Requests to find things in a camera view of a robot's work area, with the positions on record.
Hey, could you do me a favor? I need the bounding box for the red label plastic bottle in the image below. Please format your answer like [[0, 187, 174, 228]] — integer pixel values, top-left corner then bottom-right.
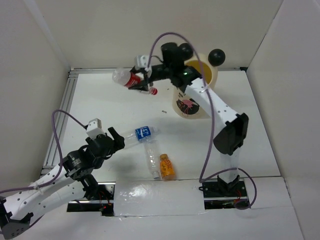
[[112, 68, 158, 95]]

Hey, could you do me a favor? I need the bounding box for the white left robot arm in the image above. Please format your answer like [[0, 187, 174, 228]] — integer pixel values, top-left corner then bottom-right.
[[0, 127, 125, 240]]

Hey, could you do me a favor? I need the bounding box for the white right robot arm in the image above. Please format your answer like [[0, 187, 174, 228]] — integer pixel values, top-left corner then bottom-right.
[[130, 42, 249, 196]]

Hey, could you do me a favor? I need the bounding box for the cream bin with black ears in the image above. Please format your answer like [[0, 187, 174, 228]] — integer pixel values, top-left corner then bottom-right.
[[172, 43, 226, 120]]

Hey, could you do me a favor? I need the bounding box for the blue label clear bottle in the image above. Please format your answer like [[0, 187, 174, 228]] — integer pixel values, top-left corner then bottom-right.
[[120, 126, 160, 149]]

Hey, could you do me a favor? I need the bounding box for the clear unlabelled plastic bottle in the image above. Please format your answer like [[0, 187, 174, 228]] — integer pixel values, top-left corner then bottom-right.
[[143, 140, 161, 180]]

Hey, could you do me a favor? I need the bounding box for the orange juice bottle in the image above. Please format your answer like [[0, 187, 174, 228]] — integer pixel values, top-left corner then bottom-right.
[[159, 154, 176, 181]]

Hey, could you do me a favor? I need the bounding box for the white taped cover sheet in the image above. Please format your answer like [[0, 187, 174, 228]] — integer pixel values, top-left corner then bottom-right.
[[113, 180, 206, 217]]

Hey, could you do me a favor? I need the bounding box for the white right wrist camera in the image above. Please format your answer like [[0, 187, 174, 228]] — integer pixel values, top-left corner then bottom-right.
[[134, 55, 150, 72]]

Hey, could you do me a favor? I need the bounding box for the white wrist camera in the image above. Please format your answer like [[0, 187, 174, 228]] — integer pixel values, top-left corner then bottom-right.
[[134, 55, 150, 72], [86, 118, 105, 140]]

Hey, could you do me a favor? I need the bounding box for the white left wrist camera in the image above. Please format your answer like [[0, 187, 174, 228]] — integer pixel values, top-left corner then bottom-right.
[[86, 118, 105, 140]]

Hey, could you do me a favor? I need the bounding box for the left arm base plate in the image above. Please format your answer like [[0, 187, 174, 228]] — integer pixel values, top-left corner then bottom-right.
[[66, 182, 116, 217]]

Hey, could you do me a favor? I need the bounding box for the aluminium frame rail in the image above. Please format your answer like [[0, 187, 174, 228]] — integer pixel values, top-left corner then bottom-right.
[[41, 68, 249, 178]]

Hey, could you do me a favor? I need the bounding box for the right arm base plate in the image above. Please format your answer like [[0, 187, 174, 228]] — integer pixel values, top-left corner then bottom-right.
[[198, 180, 250, 210]]

